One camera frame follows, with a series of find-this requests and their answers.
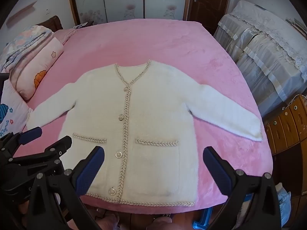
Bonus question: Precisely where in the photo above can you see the folded floral quilt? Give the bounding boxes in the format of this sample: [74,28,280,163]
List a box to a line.
[0,25,54,73]

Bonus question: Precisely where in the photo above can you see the brown wooden door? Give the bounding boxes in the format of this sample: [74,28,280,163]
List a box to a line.
[186,0,232,35]

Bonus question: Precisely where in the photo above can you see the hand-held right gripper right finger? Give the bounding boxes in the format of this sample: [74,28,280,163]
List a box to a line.
[203,146,282,230]

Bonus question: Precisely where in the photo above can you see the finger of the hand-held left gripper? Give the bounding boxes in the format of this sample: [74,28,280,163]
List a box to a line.
[0,126,43,152]
[10,135,73,172]

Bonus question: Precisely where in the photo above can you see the white knit cardigan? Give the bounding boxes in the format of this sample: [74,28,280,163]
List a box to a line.
[26,60,263,207]

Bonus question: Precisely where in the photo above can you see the wooden drawer cabinet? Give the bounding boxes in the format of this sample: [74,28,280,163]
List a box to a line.
[264,94,307,228]

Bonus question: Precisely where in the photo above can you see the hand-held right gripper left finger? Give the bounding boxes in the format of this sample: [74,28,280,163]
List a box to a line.
[25,146,105,230]

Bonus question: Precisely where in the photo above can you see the dark wooden headboard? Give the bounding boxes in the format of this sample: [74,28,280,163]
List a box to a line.
[36,16,63,33]

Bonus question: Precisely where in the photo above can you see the person's jeans leg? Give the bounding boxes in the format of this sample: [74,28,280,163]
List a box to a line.
[275,184,292,228]

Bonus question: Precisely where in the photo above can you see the blue plastic stool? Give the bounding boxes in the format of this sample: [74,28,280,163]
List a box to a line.
[194,206,213,230]

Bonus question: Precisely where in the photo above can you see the pink bed blanket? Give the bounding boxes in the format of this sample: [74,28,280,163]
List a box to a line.
[14,18,274,213]

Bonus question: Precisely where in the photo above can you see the floral sliding door wardrobe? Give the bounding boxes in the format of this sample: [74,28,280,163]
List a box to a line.
[67,0,192,26]

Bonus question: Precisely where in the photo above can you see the wooden wall shelf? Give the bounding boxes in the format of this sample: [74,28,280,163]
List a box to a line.
[6,1,37,27]

